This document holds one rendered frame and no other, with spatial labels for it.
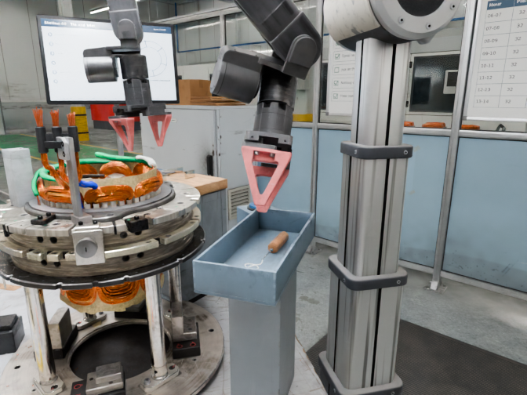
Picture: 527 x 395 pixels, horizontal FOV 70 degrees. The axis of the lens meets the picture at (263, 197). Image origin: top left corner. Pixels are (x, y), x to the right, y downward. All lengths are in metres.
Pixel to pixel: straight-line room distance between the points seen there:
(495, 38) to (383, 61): 1.87
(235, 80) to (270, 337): 0.37
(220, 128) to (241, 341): 2.42
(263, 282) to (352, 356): 0.44
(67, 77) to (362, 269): 1.37
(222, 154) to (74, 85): 1.48
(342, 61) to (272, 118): 2.34
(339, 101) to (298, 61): 2.33
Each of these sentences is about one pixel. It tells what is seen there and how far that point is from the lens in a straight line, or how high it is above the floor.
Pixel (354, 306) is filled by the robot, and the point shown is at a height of 0.86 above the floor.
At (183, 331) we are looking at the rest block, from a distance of 0.77.
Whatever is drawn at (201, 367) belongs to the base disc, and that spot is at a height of 0.80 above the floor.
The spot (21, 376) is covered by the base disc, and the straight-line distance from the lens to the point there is 0.83.
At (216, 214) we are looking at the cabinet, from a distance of 0.95.
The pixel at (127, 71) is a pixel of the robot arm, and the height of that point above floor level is 1.31.
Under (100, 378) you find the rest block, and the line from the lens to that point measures 0.70.
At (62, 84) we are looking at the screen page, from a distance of 1.75.
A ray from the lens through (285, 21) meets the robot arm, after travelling 0.55.
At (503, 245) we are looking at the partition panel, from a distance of 2.71.
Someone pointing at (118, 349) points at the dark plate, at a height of 0.78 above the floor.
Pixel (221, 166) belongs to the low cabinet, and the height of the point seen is 0.74.
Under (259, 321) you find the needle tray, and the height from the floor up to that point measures 0.95.
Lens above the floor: 1.26
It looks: 15 degrees down
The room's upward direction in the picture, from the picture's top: straight up
